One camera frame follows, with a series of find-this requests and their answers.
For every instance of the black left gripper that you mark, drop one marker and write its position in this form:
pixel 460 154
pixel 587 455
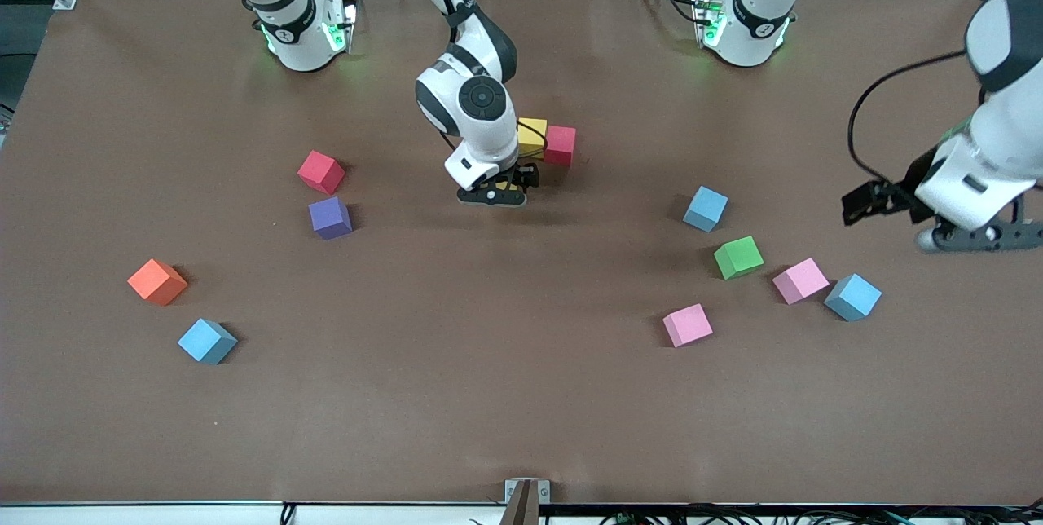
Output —
pixel 906 189

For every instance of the yellow foam cube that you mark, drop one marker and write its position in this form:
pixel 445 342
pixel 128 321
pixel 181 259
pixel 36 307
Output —
pixel 505 183
pixel 530 148

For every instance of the red foam cube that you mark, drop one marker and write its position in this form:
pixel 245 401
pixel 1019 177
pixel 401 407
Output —
pixel 320 172
pixel 560 145

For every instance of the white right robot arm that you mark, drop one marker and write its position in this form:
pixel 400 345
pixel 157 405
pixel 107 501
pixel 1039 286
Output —
pixel 489 142

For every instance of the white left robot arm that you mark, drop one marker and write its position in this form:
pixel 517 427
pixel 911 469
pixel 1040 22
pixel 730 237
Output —
pixel 758 19

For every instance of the blue foam cube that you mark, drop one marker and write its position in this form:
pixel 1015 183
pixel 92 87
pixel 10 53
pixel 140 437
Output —
pixel 705 209
pixel 207 341
pixel 852 297

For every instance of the pink foam cube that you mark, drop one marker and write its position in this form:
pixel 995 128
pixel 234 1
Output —
pixel 687 324
pixel 800 280

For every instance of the green foam cube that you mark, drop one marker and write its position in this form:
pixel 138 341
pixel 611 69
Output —
pixel 738 257

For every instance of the purple foam cube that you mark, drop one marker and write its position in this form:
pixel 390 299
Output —
pixel 330 218

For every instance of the brown table cover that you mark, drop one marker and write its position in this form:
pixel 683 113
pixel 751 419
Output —
pixel 521 411

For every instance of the orange foam cube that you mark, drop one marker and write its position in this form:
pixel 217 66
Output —
pixel 157 281

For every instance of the grey metal bracket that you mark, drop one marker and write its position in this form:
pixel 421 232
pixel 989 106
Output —
pixel 527 509

